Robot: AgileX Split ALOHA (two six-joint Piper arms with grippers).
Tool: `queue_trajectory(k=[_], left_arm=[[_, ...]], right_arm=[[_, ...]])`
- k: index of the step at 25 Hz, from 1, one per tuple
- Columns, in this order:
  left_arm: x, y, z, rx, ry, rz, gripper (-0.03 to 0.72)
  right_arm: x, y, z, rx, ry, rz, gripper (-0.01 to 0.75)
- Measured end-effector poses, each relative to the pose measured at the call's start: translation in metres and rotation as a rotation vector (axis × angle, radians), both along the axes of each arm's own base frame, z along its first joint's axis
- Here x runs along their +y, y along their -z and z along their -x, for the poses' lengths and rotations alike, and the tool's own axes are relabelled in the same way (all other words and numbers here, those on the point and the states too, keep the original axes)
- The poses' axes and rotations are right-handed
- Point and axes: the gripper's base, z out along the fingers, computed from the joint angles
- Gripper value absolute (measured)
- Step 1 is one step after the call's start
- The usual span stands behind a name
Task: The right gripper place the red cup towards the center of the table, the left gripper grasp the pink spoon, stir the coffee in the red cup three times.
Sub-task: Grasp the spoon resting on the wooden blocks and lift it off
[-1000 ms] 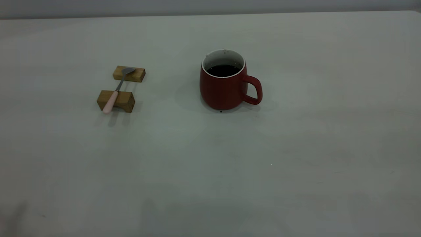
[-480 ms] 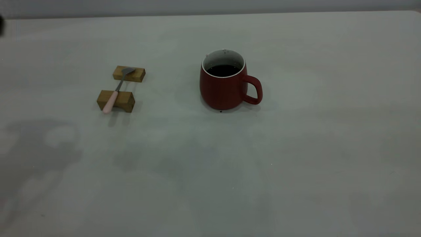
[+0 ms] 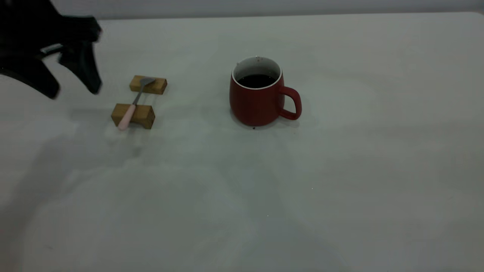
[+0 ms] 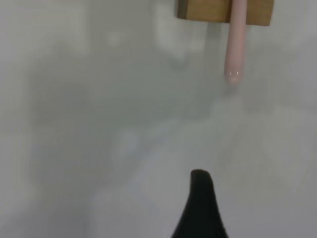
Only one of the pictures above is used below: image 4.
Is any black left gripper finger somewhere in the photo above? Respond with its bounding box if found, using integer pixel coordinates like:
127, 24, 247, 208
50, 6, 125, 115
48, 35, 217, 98
170, 169, 230, 238

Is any spoon with pink handle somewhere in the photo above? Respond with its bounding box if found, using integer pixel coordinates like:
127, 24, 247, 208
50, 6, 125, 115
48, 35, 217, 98
224, 0, 248, 86

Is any arched wooden block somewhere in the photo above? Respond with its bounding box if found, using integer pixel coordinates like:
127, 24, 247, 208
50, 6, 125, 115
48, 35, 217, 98
177, 0, 275, 26

